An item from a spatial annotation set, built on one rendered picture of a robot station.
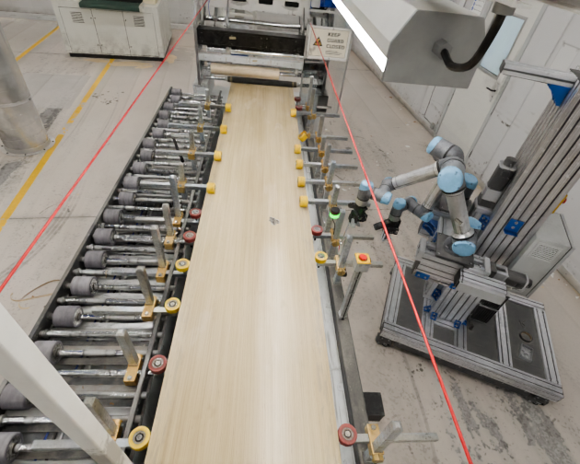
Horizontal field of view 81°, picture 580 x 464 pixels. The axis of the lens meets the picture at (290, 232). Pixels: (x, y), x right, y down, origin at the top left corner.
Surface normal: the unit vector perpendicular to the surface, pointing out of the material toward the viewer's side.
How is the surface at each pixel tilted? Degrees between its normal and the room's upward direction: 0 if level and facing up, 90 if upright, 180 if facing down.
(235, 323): 0
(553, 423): 0
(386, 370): 0
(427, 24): 90
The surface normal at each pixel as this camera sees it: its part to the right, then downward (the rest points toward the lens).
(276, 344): 0.10, -0.73
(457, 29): 0.04, 0.69
